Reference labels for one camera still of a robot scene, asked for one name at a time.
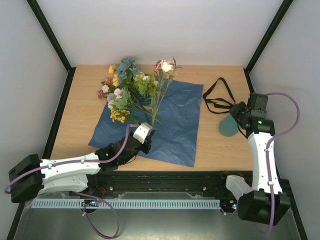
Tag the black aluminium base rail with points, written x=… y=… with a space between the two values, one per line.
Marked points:
x=203 y=183

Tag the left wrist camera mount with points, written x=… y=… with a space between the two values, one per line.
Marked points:
x=142 y=132

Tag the black frame post left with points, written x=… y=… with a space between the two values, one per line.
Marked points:
x=42 y=20

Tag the pink rose flower stem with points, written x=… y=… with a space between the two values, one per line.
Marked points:
x=165 y=72

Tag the blue wrapping paper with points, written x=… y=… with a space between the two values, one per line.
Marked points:
x=175 y=139

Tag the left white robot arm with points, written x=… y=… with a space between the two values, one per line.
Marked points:
x=33 y=176

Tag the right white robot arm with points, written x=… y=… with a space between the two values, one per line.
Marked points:
x=263 y=201

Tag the artificial flower bunch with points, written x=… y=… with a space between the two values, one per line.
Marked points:
x=130 y=93

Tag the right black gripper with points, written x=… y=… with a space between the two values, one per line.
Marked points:
x=238 y=111

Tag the teal cylindrical vase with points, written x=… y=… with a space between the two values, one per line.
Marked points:
x=228 y=127

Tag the black frame post right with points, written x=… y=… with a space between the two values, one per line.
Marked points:
x=278 y=17

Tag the light blue slotted cable duct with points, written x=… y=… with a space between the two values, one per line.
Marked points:
x=149 y=204

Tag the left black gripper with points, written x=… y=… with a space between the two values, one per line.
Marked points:
x=148 y=143

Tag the black frame post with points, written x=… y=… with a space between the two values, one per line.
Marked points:
x=42 y=20
x=278 y=17

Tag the black ribbon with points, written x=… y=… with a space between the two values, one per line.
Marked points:
x=219 y=103

